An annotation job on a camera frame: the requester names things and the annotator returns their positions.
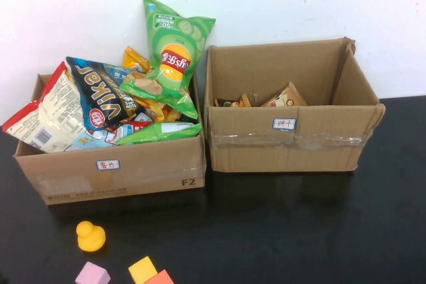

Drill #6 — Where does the cardboard box with F2 print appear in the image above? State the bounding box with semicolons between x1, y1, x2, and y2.
13;61;207;206

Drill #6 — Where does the orange foam cube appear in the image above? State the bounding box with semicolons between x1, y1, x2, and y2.
145;269;175;284

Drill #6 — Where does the black blue fries snack bag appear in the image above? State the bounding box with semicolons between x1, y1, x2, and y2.
65;57;182;132

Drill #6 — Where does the dark brown small snack packet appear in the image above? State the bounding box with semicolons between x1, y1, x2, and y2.
214;96;240;108

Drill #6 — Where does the orange small snack packet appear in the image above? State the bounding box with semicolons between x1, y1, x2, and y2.
234;93;253;108

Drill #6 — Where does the white label with red writing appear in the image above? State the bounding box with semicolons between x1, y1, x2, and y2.
96;159;120;171
273;117;297;130

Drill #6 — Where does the flat green snack bag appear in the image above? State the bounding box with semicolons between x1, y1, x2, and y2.
116;122;203;147

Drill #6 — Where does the red and white snack bag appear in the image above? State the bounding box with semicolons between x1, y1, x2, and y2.
2;61;88;154

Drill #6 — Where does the small red white snack packet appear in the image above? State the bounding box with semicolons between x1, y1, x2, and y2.
99;110;153;134

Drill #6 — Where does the green cucumber chips bag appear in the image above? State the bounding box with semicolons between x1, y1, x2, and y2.
118;0;217;120

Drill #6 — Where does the pink foam cube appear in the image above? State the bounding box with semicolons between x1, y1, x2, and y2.
75;261;112;284

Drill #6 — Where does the yellow rubber duck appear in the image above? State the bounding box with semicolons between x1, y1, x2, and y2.
75;220;107;252

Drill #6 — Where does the yellow foam cube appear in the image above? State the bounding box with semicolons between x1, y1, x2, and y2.
128;256;158;284

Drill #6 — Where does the taped open cardboard box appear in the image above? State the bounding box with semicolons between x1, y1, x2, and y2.
203;37;387;174

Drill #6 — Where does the light blue white snack bag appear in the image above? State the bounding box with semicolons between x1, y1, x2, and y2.
63;123;134;152

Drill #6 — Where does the yellow orange snack bag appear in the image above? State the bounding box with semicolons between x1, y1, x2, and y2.
122;47;151;72

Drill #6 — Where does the brown biscuit packet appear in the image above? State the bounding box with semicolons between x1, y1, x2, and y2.
261;80;309;108

